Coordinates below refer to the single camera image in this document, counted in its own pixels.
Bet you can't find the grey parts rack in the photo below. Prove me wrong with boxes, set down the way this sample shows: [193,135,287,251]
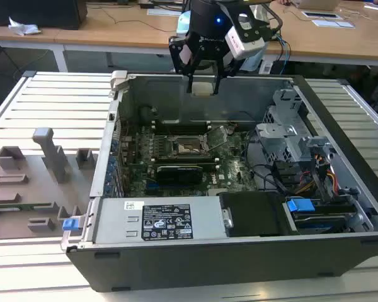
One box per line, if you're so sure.
[0,127,100,240]

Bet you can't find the black box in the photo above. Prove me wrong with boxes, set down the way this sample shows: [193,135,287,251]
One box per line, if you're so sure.
[0,0,88,31]

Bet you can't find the black graphics card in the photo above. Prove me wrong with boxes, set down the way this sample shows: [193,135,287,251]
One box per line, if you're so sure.
[156,163,205,187]

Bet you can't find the black RAM slot row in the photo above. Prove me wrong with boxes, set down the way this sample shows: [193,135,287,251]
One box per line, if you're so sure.
[151,155,222,171]
[151,120,211,133]

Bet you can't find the white wrist camera black mount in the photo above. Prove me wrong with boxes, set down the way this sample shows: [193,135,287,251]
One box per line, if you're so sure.
[224,12,270,60]

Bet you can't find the silver square CPU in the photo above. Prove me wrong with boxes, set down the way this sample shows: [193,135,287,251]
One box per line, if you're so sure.
[191,82,215,96]

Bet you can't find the black open PC case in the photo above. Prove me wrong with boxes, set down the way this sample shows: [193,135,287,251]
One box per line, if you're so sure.
[60,70,378,293]

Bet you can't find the CPU socket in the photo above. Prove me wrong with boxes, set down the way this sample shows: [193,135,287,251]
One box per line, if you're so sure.
[168,134,212,157]

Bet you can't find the hard disk in blue carrier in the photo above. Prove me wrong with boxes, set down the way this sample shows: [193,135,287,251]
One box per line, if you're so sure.
[283,197,358,235]

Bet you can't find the green motherboard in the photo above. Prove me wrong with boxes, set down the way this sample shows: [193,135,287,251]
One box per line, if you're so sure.
[119,124,259,198]

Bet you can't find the white paper sheet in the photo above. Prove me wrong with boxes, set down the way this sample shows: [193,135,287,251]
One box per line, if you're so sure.
[147,8,185,16]

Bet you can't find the metal socket cover frame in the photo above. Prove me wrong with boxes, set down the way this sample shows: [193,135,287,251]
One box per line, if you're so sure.
[202,125,230,152]

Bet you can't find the silver hinge latch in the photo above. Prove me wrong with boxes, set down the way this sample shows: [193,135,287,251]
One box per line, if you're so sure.
[221,206,234,229]

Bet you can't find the green RAM stick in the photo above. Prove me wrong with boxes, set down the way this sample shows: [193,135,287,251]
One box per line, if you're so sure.
[0,203,56,211]

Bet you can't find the blue cable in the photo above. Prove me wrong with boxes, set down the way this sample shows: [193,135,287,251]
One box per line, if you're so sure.
[272,31,292,76]

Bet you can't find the wooden desk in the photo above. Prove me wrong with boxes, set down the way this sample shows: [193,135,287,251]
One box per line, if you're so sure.
[0,0,378,67]

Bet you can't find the black cable connector block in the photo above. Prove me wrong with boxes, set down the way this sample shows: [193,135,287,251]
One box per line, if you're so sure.
[272,160,300,187]

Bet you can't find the crumpled white paper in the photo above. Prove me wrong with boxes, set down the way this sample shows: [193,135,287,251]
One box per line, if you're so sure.
[8,16,42,36]

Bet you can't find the desk cable hatch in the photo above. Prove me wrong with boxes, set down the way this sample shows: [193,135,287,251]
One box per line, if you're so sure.
[302,10,340,20]

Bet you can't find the yellow red wire bundle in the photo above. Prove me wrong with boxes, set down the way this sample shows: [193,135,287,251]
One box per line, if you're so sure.
[295,154,340,194]

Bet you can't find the silver power supply unit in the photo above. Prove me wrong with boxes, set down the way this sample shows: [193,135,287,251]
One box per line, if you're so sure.
[93,197,229,245]

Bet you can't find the white paper sheets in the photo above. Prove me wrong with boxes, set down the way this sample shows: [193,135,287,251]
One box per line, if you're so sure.
[311,18,356,29]

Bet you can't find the black plastic shroud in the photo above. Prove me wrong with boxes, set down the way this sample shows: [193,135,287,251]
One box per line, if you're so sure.
[219,191,300,238]

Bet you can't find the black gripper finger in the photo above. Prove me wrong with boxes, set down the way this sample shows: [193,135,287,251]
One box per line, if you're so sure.
[168,35,207,94]
[212,47,241,95]

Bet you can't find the metal drive cage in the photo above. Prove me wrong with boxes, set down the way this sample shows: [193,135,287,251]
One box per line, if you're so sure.
[255,89,335,164]

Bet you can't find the grey case release latch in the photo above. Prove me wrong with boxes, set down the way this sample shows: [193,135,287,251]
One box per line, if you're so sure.
[109,70,129,98]

